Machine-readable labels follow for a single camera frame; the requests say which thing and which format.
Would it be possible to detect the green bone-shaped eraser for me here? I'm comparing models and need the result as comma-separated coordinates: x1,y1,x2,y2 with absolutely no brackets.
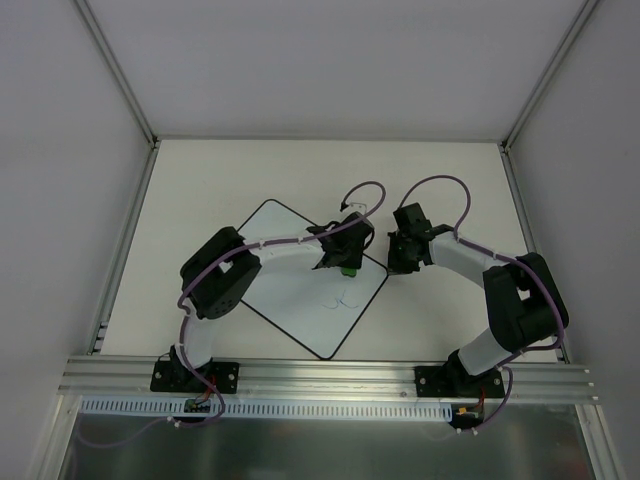
341,267,358,278

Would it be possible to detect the white whiteboard black frame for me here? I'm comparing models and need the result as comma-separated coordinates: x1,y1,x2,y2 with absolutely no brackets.
239,199,387,360

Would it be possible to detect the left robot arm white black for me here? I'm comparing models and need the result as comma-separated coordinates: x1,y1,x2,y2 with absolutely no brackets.
173,211,375,391

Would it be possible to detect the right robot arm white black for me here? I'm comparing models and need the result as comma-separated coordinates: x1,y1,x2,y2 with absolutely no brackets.
387,203,569,396

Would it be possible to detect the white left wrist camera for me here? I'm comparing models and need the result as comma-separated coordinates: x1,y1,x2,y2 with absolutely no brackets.
340,202,367,215

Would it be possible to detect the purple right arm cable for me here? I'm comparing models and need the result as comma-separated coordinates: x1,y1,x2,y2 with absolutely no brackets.
397,174,569,436

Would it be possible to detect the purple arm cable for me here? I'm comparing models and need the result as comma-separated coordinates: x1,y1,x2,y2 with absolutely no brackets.
397,174,569,436
177,180,387,429

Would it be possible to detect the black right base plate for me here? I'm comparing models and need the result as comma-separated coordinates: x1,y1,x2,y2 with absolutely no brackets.
414,365,506,399

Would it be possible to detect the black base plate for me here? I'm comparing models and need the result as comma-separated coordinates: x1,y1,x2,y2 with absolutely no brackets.
414,365,506,399
149,358,240,394

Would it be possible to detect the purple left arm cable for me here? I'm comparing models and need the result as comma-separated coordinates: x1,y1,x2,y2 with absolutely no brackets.
177,180,387,429

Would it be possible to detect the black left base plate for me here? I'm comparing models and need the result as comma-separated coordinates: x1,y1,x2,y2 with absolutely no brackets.
149,358,240,394

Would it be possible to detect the left aluminium frame post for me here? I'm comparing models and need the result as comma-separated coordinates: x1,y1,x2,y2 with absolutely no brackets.
71,1,160,356

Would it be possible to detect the aluminium frame post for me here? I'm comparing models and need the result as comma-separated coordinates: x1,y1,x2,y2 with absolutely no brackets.
499,0,601,361
71,1,160,356

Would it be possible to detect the aluminium mounting rail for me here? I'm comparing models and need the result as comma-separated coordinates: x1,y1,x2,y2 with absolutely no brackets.
58,355,601,405

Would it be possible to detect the right aluminium frame post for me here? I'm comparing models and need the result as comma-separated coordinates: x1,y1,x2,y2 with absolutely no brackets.
499,0,601,361

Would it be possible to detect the white slotted cable duct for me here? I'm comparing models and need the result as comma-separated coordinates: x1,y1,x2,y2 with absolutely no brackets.
79,396,453,423

